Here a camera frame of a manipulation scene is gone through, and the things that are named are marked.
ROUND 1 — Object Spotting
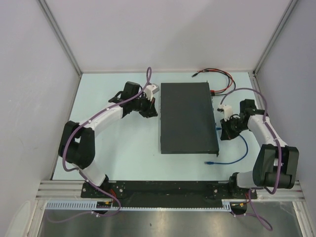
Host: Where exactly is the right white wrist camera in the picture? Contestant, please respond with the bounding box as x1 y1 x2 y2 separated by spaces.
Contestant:
217 104 233 121

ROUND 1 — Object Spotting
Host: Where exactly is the blue ethernet cable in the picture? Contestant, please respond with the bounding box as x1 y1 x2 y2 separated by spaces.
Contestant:
204 126 249 165

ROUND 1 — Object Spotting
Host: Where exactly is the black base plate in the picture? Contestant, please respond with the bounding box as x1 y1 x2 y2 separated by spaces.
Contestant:
80 180 258 208

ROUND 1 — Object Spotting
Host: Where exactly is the aluminium frame rail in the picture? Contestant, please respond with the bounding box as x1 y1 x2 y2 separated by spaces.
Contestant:
36 180 305 201

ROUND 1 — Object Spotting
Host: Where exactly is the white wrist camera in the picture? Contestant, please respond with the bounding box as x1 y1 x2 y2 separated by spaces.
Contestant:
217 104 233 121
144 83 159 100

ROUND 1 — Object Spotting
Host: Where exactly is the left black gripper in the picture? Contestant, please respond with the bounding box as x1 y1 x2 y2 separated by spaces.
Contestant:
131 94 158 119

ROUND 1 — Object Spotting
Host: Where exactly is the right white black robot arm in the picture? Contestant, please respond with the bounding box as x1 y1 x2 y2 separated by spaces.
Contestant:
217 99 299 198

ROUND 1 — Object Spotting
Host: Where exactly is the black power wire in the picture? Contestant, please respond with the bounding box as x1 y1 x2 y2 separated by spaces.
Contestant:
192 70 237 94

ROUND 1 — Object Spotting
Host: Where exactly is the red power wire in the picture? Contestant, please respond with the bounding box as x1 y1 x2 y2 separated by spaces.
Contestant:
195 69 234 94

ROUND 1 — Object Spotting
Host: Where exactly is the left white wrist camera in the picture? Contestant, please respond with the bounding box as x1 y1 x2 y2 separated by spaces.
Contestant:
144 83 159 100

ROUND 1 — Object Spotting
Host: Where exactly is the grey slotted cable duct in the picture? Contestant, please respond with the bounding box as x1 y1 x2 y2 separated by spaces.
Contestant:
46 200 231 212

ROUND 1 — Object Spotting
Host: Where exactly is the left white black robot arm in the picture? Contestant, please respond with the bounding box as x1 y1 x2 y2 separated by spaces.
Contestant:
58 81 159 198

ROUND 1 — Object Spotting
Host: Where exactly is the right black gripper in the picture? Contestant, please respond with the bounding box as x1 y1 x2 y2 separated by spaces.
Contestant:
220 115 249 140

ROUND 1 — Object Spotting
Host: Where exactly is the black network switch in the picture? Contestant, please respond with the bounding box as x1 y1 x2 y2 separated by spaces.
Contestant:
160 82 219 156

